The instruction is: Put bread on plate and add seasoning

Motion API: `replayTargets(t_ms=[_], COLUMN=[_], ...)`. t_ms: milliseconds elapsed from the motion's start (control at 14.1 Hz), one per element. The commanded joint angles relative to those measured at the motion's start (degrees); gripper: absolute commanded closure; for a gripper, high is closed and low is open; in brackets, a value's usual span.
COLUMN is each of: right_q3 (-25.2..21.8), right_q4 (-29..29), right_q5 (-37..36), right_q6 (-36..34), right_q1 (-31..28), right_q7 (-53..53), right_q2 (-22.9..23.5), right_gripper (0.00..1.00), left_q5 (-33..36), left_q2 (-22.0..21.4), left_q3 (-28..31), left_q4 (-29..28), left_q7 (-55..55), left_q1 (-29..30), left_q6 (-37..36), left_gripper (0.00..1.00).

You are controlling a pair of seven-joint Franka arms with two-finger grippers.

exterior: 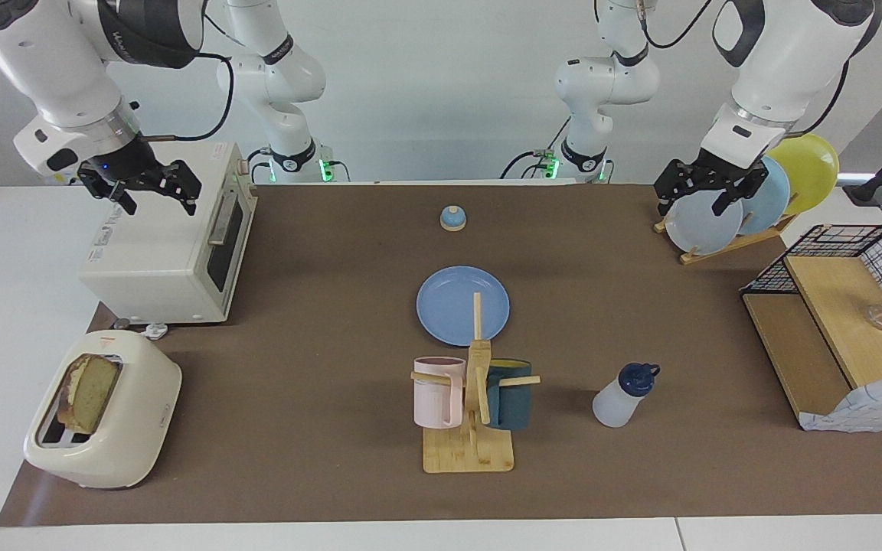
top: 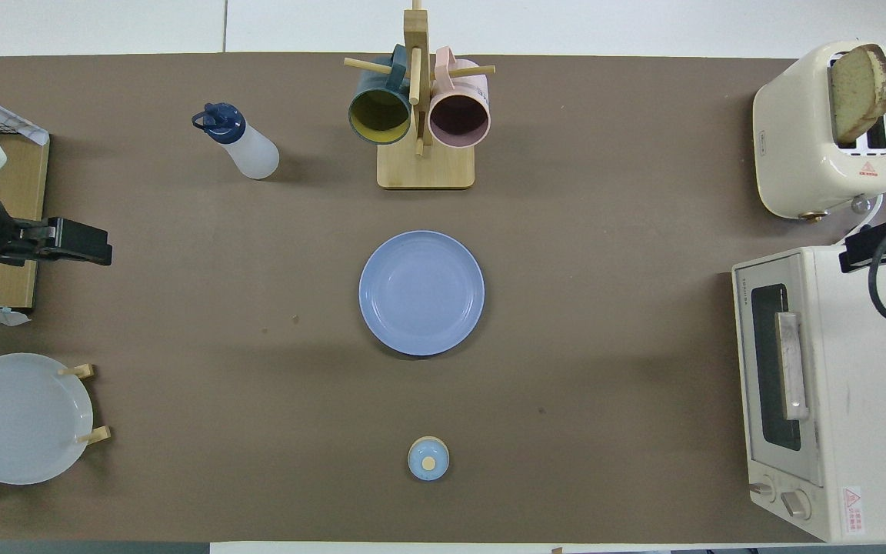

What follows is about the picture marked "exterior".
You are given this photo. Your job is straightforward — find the pink ribbed mug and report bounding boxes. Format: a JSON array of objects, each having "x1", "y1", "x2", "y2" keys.
[{"x1": 413, "y1": 357, "x2": 467, "y2": 429}]

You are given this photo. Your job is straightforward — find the blue round plate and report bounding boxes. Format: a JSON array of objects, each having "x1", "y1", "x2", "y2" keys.
[{"x1": 416, "y1": 266, "x2": 511, "y2": 347}]

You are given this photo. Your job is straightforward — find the white toaster oven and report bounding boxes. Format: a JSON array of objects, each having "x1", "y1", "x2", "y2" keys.
[{"x1": 78, "y1": 142, "x2": 258, "y2": 324}]

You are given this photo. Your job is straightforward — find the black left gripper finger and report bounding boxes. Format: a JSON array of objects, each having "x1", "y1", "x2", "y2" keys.
[
  {"x1": 711, "y1": 165, "x2": 769, "y2": 217},
  {"x1": 654, "y1": 159, "x2": 693, "y2": 217}
]

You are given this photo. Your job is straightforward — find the wooden plate rack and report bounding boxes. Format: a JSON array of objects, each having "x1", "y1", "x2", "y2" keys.
[{"x1": 654, "y1": 214, "x2": 798, "y2": 266}]

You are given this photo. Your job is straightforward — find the dark teal mug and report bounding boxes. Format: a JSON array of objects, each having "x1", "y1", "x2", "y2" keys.
[{"x1": 485, "y1": 358, "x2": 534, "y2": 431}]

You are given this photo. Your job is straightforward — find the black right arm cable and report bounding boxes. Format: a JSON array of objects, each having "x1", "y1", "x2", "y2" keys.
[{"x1": 139, "y1": 52, "x2": 235, "y2": 143}]

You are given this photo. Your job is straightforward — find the wooden shelf box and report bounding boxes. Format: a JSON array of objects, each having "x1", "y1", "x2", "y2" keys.
[{"x1": 742, "y1": 255, "x2": 882, "y2": 429}]

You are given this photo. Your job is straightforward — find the wooden mug tree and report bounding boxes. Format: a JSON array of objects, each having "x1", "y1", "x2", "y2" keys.
[{"x1": 410, "y1": 292, "x2": 542, "y2": 474}]

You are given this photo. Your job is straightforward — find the slice of bread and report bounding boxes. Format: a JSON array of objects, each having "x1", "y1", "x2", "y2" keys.
[{"x1": 57, "y1": 354, "x2": 122, "y2": 435}]

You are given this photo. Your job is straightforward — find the seasoning bottle navy cap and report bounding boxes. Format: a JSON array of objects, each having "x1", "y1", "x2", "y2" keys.
[{"x1": 593, "y1": 363, "x2": 662, "y2": 429}]

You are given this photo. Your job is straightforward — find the brown table mat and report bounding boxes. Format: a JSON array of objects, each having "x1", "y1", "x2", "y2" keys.
[{"x1": 0, "y1": 184, "x2": 882, "y2": 527}]

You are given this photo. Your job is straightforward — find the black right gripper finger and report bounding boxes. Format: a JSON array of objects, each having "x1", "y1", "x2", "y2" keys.
[
  {"x1": 156, "y1": 159, "x2": 202, "y2": 215},
  {"x1": 77, "y1": 170, "x2": 138, "y2": 215}
]

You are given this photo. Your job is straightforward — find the yellow plate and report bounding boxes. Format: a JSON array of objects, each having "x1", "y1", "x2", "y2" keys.
[{"x1": 766, "y1": 133, "x2": 840, "y2": 215}]

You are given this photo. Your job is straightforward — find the pale grey plate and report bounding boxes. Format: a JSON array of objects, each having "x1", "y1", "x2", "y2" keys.
[{"x1": 665, "y1": 187, "x2": 744, "y2": 256}]

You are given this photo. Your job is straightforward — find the cream two-slot toaster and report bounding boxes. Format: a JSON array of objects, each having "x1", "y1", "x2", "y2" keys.
[{"x1": 24, "y1": 330, "x2": 183, "y2": 491}]

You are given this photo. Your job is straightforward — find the light blue plate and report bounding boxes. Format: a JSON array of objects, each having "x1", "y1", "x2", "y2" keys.
[{"x1": 732, "y1": 155, "x2": 792, "y2": 236}]

